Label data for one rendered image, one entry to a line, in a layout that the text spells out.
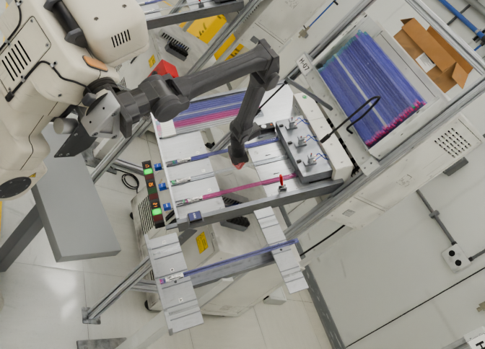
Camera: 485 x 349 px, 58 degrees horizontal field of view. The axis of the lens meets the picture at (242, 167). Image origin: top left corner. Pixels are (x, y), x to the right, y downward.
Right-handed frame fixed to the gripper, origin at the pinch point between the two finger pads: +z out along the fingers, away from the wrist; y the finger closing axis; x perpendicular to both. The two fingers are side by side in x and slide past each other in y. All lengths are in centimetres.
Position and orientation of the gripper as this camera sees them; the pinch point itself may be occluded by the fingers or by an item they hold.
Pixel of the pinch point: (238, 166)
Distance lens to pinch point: 191.4
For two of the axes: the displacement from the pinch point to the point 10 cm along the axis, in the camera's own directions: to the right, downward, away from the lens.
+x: -9.6, 2.4, -1.7
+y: -2.9, -7.4, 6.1
